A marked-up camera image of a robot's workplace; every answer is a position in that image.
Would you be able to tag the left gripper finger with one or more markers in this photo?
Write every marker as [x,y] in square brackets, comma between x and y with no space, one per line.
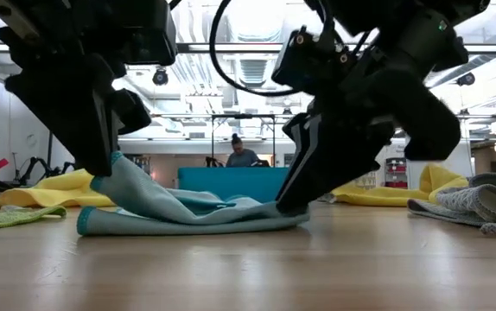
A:
[131,112]
[75,116]

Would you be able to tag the red shelf unit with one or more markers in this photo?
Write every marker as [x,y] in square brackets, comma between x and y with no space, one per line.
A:
[396,173]

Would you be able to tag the light blue microfiber towel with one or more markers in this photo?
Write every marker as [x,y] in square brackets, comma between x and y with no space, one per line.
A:
[153,203]

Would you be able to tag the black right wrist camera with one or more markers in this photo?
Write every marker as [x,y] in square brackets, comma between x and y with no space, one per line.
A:
[304,65]

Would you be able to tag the person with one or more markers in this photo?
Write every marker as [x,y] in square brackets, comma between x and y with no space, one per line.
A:
[241,159]

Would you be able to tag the grey microfiber towel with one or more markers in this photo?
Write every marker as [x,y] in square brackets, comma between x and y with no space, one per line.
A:
[468,198]

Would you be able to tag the black tall test frame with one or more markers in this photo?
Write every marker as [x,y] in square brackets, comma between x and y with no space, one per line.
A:
[243,116]

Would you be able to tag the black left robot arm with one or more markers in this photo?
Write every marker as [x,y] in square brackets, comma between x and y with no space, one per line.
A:
[49,13]

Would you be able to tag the yellow microfiber towel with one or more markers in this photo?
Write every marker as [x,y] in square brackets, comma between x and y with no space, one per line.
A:
[377,196]
[58,190]

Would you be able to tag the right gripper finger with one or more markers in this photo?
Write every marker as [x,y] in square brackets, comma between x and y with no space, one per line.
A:
[300,142]
[351,151]

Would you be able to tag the lime green microfiber towel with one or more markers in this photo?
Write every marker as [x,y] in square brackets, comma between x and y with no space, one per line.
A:
[6,218]

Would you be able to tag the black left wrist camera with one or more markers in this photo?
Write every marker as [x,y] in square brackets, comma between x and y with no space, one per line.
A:
[144,34]

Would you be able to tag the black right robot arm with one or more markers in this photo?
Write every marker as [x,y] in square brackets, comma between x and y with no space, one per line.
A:
[360,13]

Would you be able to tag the teal plastic bin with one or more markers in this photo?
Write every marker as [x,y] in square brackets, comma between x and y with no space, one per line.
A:
[230,181]

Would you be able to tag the black ceiling spotlight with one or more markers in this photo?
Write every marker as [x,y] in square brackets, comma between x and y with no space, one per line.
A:
[160,77]
[466,79]

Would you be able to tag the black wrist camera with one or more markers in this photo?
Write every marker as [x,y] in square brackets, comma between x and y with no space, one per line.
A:
[144,34]
[304,65]

